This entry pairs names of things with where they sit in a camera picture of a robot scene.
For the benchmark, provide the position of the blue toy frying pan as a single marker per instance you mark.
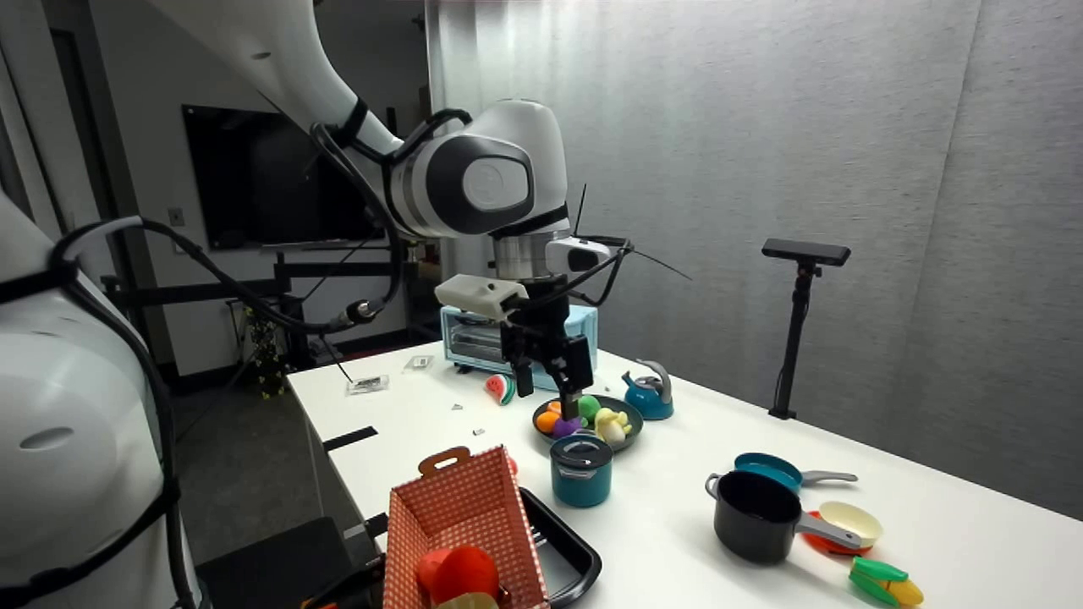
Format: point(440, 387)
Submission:
point(765, 466)

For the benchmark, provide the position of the red toy tomato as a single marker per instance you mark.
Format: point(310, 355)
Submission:
point(459, 572)

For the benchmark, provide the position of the blue toy pot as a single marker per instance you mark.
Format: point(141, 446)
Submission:
point(579, 484)

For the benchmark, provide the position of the red toy saucer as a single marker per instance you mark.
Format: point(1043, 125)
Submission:
point(823, 549)

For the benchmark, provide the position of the black stereo camera bar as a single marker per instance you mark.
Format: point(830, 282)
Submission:
point(805, 253)

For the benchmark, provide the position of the blue toy kettle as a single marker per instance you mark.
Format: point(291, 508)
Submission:
point(646, 399)

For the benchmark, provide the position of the red plastic dish rack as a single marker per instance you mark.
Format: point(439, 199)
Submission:
point(462, 508)

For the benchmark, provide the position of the black camera tripod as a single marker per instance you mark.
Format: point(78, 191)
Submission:
point(796, 340)

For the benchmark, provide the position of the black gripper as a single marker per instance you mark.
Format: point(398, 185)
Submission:
point(545, 324)

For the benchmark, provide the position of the purple toy fruit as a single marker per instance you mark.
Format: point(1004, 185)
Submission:
point(567, 428)

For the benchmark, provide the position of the green yellow toy corn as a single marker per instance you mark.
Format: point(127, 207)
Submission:
point(881, 579)

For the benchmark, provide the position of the small paper label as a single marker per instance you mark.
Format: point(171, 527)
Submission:
point(370, 387)

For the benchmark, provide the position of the green toy fruit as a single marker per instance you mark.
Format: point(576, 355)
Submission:
point(587, 409)

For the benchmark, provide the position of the black tape strip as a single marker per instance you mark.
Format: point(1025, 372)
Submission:
point(354, 437)

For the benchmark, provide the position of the bowl of toy fruit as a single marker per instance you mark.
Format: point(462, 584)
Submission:
point(635, 428)

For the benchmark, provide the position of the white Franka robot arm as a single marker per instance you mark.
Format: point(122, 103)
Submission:
point(68, 450)

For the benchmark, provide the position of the light blue toy toaster oven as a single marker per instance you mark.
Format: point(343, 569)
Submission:
point(468, 344)

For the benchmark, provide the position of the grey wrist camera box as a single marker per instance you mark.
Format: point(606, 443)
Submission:
point(478, 297)

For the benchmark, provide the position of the black baking tray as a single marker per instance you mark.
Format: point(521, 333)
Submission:
point(564, 552)

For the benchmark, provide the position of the orange toy fruit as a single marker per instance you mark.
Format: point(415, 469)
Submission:
point(549, 420)

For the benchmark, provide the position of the cream toy bowl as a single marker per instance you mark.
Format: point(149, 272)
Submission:
point(849, 522)

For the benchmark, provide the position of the black wall monitor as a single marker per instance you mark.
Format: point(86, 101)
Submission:
point(248, 180)

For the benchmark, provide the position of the black metal stand frame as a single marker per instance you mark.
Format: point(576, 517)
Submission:
point(321, 272)

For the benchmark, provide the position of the black toy pot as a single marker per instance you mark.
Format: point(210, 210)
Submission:
point(752, 527)

